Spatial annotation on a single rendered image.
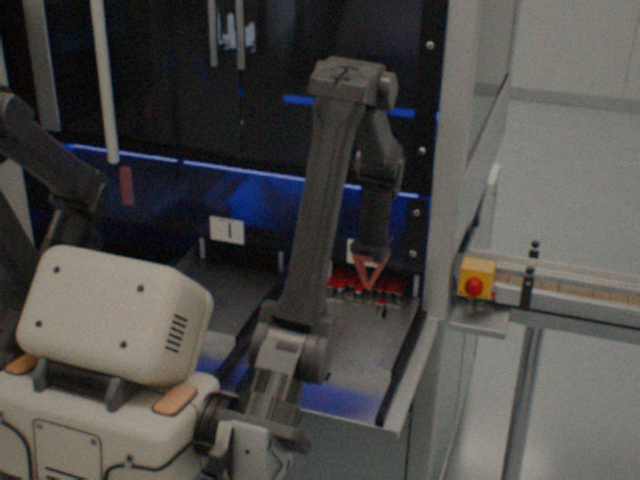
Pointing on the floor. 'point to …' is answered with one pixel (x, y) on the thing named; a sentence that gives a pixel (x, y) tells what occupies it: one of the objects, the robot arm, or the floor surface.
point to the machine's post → (444, 220)
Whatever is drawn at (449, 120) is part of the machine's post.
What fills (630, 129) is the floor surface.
